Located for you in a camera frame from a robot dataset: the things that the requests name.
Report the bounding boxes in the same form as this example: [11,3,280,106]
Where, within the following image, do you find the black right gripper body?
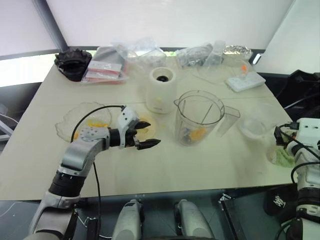
[273,125,291,147]

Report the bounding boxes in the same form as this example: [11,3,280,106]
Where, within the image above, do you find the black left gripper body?
[124,121,142,151]

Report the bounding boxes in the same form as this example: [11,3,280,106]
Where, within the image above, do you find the clear round jar lid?
[238,116,268,139]

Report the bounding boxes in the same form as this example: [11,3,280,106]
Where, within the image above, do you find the white blender base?
[145,66,178,115]

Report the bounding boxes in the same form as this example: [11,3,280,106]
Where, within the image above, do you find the clear plastic blender jar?
[173,90,242,147]

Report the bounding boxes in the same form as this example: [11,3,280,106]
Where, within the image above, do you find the orange segments pile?
[86,119,111,129]

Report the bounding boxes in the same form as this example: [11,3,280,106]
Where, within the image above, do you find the orange segments in jar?
[188,128,209,141]

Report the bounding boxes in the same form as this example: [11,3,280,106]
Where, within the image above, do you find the cream round lid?
[134,112,159,142]

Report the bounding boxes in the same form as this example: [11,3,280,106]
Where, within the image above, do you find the green white cloth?
[266,144,296,169]

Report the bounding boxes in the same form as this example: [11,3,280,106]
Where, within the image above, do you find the black bag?
[281,69,320,119]

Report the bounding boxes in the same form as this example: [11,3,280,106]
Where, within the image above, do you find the white power strip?
[226,73,267,94]

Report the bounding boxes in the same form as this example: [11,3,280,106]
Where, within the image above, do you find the black cap with white print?
[263,185,300,217]

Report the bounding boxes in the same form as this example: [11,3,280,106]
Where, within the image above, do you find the bag of red white packets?
[80,59,131,85]

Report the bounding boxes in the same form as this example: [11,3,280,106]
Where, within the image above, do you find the large crumpled clear bag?
[110,37,168,69]

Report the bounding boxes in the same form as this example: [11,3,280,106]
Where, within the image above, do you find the silver rounded robot leg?
[110,199,145,240]
[174,199,216,240]

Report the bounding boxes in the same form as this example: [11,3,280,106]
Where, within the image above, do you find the small blue white box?
[252,52,263,66]

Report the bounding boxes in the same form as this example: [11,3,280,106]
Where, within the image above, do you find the grey pouch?
[93,46,126,64]

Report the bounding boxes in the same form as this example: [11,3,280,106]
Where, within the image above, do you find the clear bag with dark contents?
[174,42,214,69]

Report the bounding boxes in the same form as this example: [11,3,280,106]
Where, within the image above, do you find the flat clear plastic bag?
[189,58,251,85]

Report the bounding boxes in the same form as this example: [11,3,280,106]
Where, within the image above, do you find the black crumpled cloth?
[54,48,94,82]

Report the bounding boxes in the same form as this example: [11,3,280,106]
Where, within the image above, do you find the crumpled aluminium foil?
[222,44,253,61]

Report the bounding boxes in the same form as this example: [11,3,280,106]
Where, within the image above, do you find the tall clear plastic bag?
[202,40,227,69]

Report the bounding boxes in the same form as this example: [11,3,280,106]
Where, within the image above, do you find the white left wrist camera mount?
[116,106,141,149]

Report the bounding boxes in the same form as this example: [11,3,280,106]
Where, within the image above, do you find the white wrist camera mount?
[296,117,320,149]
[116,106,141,149]

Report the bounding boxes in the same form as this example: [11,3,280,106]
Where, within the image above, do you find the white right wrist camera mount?
[296,117,320,149]

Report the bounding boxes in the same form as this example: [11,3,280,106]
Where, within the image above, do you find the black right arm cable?
[276,121,320,188]

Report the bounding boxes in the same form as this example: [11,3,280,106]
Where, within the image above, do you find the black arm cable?
[276,121,320,188]
[70,104,127,238]

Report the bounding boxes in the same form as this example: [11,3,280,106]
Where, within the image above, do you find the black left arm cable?
[70,104,127,238]

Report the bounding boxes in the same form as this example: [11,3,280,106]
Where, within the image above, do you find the black metal frame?
[218,192,251,240]

